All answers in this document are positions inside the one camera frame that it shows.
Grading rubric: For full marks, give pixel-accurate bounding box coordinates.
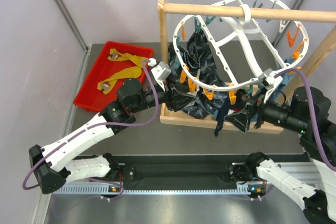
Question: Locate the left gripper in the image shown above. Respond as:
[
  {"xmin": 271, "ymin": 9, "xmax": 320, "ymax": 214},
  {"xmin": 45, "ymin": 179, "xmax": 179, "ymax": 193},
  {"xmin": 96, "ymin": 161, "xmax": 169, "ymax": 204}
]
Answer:
[{"xmin": 130, "ymin": 77, "xmax": 196, "ymax": 113}]

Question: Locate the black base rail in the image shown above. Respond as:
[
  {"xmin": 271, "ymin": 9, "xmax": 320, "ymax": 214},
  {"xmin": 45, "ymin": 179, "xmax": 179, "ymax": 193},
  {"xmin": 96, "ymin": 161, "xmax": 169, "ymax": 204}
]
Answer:
[{"xmin": 105, "ymin": 155, "xmax": 257, "ymax": 190}]

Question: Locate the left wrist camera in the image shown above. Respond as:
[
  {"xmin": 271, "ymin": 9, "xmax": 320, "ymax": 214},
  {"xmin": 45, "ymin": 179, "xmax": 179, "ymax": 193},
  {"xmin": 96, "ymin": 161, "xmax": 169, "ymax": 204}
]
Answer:
[{"xmin": 148, "ymin": 58, "xmax": 171, "ymax": 89}]

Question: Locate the blue cloth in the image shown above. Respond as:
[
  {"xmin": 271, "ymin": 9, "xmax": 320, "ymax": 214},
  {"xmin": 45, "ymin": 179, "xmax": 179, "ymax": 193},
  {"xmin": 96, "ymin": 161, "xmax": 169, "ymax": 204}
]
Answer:
[{"xmin": 251, "ymin": 57, "xmax": 296, "ymax": 125}]

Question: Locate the wooden hanging rack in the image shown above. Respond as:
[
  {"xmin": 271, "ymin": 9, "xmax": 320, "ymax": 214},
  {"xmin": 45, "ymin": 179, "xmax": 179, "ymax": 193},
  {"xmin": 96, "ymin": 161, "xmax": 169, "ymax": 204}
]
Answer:
[{"xmin": 152, "ymin": 0, "xmax": 335, "ymax": 132}]

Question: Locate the yellow sock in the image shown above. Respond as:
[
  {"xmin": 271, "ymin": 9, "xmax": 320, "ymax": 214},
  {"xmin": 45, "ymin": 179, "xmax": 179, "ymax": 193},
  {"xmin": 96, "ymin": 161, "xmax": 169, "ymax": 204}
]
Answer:
[
  {"xmin": 97, "ymin": 66, "xmax": 142, "ymax": 94},
  {"xmin": 108, "ymin": 48, "xmax": 147, "ymax": 68}
]

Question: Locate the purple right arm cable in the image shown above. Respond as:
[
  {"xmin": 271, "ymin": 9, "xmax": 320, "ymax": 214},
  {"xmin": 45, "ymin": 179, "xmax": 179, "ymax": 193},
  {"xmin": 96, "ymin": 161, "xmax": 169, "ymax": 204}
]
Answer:
[{"xmin": 274, "ymin": 68, "xmax": 336, "ymax": 172}]

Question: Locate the red plastic tray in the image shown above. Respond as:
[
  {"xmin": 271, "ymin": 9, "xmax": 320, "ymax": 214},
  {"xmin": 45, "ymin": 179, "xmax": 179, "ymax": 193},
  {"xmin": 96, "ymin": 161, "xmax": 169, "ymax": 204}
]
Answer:
[{"xmin": 73, "ymin": 41, "xmax": 154, "ymax": 112}]

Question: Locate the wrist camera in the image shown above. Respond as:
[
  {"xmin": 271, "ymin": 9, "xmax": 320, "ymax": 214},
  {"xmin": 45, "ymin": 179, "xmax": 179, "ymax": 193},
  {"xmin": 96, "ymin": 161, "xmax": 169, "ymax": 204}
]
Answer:
[
  {"xmin": 148, "ymin": 58, "xmax": 171, "ymax": 89},
  {"xmin": 258, "ymin": 69, "xmax": 283, "ymax": 103}
]

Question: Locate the navy sock with santa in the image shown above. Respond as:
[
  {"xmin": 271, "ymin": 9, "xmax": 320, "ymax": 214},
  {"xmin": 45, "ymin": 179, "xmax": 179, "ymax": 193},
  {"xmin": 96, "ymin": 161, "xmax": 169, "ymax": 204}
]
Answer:
[{"xmin": 228, "ymin": 89, "xmax": 252, "ymax": 114}]

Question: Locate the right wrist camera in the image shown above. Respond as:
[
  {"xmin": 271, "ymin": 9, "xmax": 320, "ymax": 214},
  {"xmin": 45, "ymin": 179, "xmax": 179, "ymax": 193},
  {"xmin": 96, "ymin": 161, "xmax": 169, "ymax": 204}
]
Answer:
[{"xmin": 258, "ymin": 69, "xmax": 283, "ymax": 103}]

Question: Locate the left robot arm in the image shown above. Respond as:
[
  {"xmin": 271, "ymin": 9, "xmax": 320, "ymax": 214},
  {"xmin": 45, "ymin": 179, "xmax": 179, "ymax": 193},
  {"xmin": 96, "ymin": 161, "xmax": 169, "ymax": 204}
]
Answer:
[{"xmin": 28, "ymin": 78, "xmax": 195, "ymax": 194}]

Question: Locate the white round clip hanger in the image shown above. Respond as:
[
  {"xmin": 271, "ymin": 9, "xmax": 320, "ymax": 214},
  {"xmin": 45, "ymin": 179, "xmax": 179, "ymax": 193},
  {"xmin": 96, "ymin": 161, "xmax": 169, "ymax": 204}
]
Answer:
[{"xmin": 173, "ymin": 0, "xmax": 309, "ymax": 92}]

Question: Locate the navy sock green stripe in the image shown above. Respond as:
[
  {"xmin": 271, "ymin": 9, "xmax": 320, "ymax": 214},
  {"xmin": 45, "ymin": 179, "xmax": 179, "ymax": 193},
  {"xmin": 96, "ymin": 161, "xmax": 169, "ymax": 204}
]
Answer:
[{"xmin": 214, "ymin": 99, "xmax": 231, "ymax": 137}]

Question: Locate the dark patterned cloth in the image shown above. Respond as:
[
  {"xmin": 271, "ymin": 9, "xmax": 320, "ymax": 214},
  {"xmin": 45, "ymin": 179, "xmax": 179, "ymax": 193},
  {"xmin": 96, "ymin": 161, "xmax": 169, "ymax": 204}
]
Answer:
[{"xmin": 178, "ymin": 30, "xmax": 227, "ymax": 120}]

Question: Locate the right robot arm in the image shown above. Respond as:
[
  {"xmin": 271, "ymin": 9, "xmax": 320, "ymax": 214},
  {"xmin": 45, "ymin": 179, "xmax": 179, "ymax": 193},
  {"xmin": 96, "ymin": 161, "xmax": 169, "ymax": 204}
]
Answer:
[{"xmin": 224, "ymin": 87, "xmax": 335, "ymax": 223}]

